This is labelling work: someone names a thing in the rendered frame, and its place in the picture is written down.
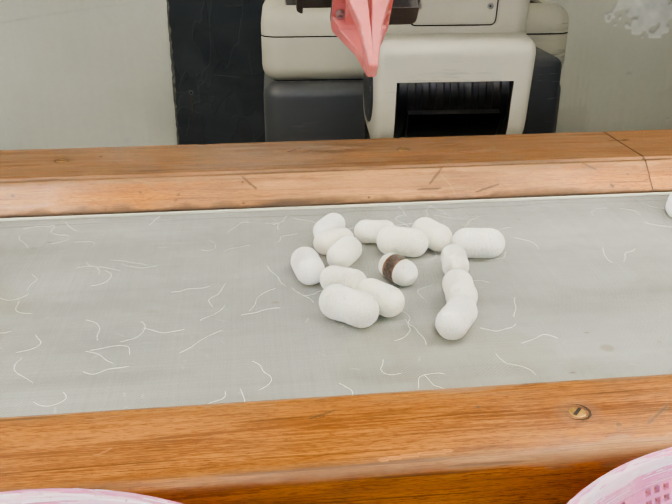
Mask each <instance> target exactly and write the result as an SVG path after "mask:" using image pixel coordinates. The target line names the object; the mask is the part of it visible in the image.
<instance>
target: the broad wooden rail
mask: <svg viewBox="0 0 672 504"><path fill-rule="evenodd" d="M654 192H672V129H668V130H636V131H604V132H572V133H540V134H508V135H476V136H444V137H412V138H379V139H347V140H315V141H283V142H251V143H220V144H205V145H199V144H188V145H154V146H122V147H90V148H58V149H26V150H0V218H25V217H50V216H75V215H100V214H125V213H151V212H176V211H201V210H226V209H251V208H276V207H302V206H327V205H352V204H377V203H402V202H428V201H453V200H478V199H503V198H528V197H554V196H579V195H604V194H629V193H654Z"/></svg>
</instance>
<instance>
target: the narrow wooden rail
mask: <svg viewBox="0 0 672 504"><path fill-rule="evenodd" d="M670 447H672V374H662V375H647V376H631V377H616V378H601V379H585V380H570V381H554V382H539V383H524V384H508V385H493V386H477V387H462V388H447V389H431V390H416V391H401V392H385V393H370V394H354V395H339V396H324V397H308V398H293V399H277V400H262V401H247V402H231V403H216V404H201V405H185V406H170V407H154V408H139V409H124V410H108V411H93V412H77V413H62V414H47V415H31V416H16V417H1V418H0V492H7V491H17V490H30V489H50V488H79V489H98V490H110V491H119V492H128V493H135V494H141V495H147V496H152V497H157V498H162V499H166V500H170V501H175V502H179V503H182V504H567V503H568V502H569V501H570V500H571V499H572V498H573V497H575V496H576V495H577V494H578V493H579V492H580V491H581V490H583V489H584V488H585V487H587V486H588V485H590V484H591V483H592V482H594V481H595V480H597V479H598V478H600V477H601V476H603V475H605V474H607V473H608V472H610V471H612V470H613V469H615V468H617V467H619V466H621V465H624V464H626V463H628V462H630V461H632V460H634V459H637V458H640V457H642V456H645V455H648V454H650V453H653V452H657V451H660V450H663V449H667V448H670Z"/></svg>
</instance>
